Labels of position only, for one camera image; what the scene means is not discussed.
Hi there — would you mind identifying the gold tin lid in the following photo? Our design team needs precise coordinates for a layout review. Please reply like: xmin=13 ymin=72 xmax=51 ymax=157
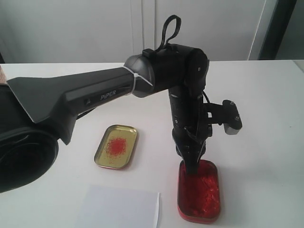
xmin=94 ymin=124 xmax=138 ymax=170

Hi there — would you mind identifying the red ink paste tin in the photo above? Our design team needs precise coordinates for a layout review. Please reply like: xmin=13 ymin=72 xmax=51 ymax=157
xmin=177 ymin=160 xmax=221 ymax=223

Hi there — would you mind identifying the orange labelled bottle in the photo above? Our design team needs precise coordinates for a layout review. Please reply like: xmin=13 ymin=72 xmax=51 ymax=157
xmin=0 ymin=66 xmax=7 ymax=84

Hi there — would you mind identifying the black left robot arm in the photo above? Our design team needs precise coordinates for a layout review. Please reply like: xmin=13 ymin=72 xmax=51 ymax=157
xmin=0 ymin=44 xmax=209 ymax=192

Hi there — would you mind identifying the white cable on wall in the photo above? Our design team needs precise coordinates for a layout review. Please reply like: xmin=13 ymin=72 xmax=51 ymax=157
xmin=247 ymin=0 xmax=268 ymax=61

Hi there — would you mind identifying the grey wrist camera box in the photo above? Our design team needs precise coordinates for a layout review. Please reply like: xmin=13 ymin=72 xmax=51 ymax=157
xmin=207 ymin=100 xmax=242 ymax=135

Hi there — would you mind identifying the white paper sheet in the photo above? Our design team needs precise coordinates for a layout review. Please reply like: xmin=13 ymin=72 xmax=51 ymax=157
xmin=75 ymin=186 xmax=160 ymax=228

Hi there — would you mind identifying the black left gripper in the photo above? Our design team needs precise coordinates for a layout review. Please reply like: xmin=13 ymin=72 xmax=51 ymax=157
xmin=171 ymin=104 xmax=212 ymax=174

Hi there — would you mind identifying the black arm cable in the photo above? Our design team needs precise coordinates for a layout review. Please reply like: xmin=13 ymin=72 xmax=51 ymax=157
xmin=155 ymin=15 xmax=183 ymax=52

